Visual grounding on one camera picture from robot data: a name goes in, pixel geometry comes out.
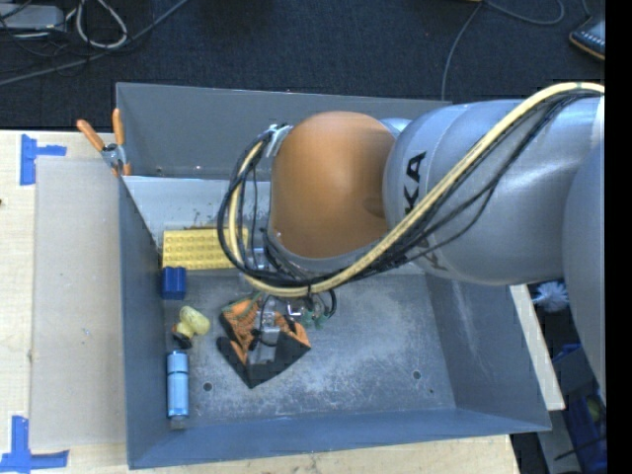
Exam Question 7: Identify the small blue block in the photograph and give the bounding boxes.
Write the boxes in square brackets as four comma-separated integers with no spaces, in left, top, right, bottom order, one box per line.
[158,265,189,301]

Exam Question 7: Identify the grey metal bin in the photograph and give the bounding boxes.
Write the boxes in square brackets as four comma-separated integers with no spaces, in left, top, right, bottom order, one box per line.
[114,81,554,471]

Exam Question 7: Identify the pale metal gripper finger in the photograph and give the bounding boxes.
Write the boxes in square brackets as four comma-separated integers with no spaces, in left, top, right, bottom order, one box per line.
[248,310,280,366]

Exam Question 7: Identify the orange and black cloth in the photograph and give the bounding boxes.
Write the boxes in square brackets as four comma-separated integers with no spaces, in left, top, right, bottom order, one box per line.
[215,297,313,390]

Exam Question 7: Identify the yellow toy duck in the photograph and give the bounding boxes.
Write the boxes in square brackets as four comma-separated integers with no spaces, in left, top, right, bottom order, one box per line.
[171,305,212,351]

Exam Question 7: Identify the silver blue metal cylinder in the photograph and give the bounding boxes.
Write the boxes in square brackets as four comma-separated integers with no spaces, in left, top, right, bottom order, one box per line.
[165,349,192,421]

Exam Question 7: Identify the yellow perforated flat block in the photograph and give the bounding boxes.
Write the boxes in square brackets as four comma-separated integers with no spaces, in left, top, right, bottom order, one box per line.
[161,227,249,273]

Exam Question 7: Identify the pale grey cardboard board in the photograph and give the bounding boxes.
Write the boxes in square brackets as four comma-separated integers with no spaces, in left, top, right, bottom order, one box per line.
[28,155,127,456]

